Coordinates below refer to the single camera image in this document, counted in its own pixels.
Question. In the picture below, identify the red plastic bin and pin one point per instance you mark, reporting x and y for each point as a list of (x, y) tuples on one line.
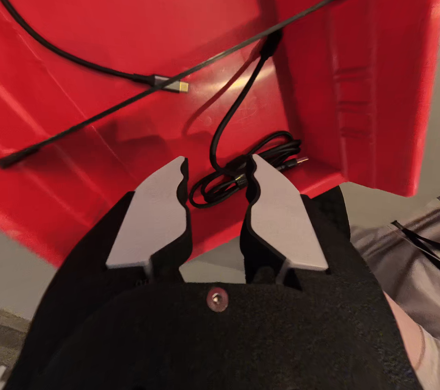
[(137, 1)]

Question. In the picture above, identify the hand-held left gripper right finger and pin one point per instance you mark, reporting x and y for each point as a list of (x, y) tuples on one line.
[(288, 225)]

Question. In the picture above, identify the person's left forearm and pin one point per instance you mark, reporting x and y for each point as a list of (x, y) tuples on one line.
[(405, 328)]

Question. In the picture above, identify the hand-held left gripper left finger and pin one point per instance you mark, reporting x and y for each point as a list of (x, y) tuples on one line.
[(151, 225)]

